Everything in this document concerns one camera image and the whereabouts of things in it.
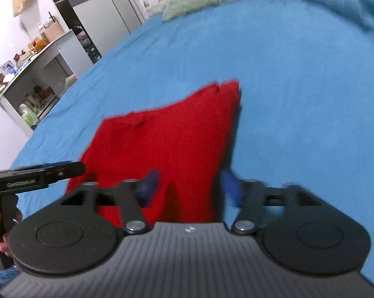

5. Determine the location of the white desk shelf unit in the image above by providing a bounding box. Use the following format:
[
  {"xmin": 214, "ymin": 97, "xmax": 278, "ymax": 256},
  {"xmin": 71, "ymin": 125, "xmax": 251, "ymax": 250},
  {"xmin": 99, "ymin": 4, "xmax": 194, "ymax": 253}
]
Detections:
[{"xmin": 0, "ymin": 30, "xmax": 92, "ymax": 137}]

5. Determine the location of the red knit garment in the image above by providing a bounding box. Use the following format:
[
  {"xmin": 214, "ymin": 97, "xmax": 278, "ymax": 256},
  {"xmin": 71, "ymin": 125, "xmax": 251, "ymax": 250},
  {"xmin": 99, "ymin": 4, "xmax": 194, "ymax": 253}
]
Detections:
[{"xmin": 66, "ymin": 79, "xmax": 240, "ymax": 225}]

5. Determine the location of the person's left hand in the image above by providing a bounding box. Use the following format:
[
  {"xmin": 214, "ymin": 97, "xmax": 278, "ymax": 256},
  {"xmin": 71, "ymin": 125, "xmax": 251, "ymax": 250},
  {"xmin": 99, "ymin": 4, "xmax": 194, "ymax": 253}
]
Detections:
[{"xmin": 0, "ymin": 208, "xmax": 23, "ymax": 267}]

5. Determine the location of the wicker basket on desk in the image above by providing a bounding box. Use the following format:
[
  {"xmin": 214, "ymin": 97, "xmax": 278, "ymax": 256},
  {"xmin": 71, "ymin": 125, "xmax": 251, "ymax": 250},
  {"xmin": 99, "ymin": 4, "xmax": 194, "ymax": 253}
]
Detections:
[{"xmin": 43, "ymin": 22, "xmax": 65, "ymax": 42}]

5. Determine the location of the blue bed sheet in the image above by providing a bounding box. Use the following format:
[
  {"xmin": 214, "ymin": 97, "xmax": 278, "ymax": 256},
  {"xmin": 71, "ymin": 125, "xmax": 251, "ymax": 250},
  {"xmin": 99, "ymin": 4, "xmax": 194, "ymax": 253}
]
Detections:
[{"xmin": 13, "ymin": 0, "xmax": 374, "ymax": 283}]

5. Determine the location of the white grey wardrobe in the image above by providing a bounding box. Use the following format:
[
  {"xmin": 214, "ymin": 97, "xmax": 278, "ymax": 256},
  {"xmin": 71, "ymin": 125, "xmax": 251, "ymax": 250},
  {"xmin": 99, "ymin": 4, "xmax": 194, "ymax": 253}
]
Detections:
[{"xmin": 53, "ymin": 0, "xmax": 145, "ymax": 63}]

